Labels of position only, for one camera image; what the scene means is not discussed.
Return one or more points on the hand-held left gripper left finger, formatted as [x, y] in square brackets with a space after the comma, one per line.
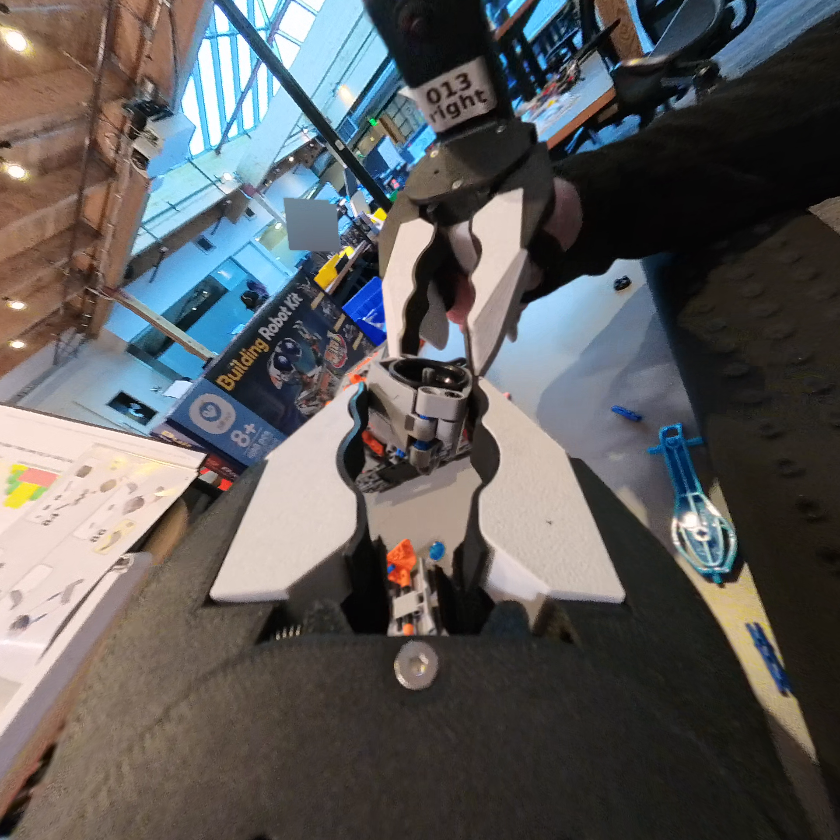
[282, 525]

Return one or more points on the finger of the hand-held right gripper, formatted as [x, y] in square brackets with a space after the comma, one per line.
[499, 282]
[400, 282]

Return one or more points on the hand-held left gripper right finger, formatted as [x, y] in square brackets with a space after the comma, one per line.
[551, 525]

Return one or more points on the person's right hand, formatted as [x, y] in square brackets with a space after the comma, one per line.
[565, 217]

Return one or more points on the blue storage bin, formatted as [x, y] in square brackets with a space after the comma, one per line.
[365, 313]

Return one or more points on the yellow storage bin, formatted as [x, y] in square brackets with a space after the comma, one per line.
[334, 269]

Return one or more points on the blue transparent round stud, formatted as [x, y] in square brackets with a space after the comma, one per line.
[435, 546]

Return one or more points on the small black bushing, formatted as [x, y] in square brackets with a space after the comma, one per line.
[620, 281]

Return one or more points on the blue connector pin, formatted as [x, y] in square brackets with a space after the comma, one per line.
[626, 414]
[769, 656]

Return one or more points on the small grey orange brick assembly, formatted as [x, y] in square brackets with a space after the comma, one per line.
[410, 591]

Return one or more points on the light blue paddle piece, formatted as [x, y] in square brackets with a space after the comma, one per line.
[696, 519]

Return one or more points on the blue cardboard box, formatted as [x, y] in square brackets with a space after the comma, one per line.
[263, 381]

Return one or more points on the dark metal pole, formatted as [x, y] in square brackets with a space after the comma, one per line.
[295, 99]

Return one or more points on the instruction booklet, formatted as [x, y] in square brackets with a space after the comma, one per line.
[79, 525]

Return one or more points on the black dimpled foam mat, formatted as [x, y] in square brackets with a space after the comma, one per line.
[775, 460]

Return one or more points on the black office chair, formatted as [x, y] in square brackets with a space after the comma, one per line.
[670, 46]

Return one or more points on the white stand platform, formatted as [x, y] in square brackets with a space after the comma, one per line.
[66, 670]

